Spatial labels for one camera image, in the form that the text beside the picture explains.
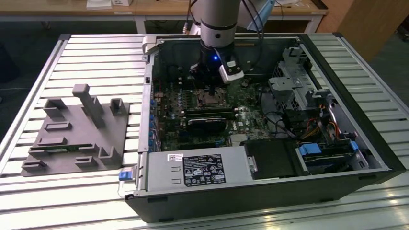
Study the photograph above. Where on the black drive bay cover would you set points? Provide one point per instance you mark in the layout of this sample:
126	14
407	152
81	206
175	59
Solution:
274	158

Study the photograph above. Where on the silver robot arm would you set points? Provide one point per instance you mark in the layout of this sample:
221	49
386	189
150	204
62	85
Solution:
218	24

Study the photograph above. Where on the black RAM stick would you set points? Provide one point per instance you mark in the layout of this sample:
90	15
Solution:
207	110
209	115

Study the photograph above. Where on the wooden desk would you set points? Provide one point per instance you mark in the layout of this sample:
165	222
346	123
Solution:
63	12

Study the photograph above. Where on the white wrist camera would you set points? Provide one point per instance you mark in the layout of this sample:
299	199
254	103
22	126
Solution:
230	74

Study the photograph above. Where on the blue disk carrier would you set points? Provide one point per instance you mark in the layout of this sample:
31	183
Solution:
310	148

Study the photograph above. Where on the small silver heat sink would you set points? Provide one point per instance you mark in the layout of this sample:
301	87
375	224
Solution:
238	139

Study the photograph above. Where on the green motherboard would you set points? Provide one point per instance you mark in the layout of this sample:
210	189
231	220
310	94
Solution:
251	117

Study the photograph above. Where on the blue plastic clip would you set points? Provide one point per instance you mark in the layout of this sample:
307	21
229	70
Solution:
353	147

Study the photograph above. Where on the pale blue teach pendant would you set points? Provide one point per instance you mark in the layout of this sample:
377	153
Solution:
266	12

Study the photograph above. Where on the blue plug connector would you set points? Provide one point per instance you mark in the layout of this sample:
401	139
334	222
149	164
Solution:
125	175

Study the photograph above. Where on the grey power supply unit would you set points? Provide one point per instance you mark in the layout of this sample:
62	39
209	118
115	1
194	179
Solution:
165	165

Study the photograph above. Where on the black graphics card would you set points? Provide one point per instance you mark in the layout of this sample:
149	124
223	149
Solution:
205	125

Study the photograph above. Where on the square CPU chip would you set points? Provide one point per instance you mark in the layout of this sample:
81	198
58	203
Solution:
219	98

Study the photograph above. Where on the white box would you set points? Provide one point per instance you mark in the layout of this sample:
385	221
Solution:
98	4

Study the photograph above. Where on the CPU socket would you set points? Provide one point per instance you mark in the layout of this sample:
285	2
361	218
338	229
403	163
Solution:
211	105

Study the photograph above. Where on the grey parts rack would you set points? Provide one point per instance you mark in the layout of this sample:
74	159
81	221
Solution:
79	134

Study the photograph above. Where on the black open PC case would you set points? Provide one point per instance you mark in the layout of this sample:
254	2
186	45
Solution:
223	203

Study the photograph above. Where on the grey metal disk cage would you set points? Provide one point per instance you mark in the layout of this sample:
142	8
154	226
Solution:
291	81

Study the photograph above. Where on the brown wooden cabinet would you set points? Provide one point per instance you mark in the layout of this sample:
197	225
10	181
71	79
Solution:
366	24

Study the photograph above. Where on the green RAM stick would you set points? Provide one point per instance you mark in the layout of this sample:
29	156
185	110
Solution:
58	149

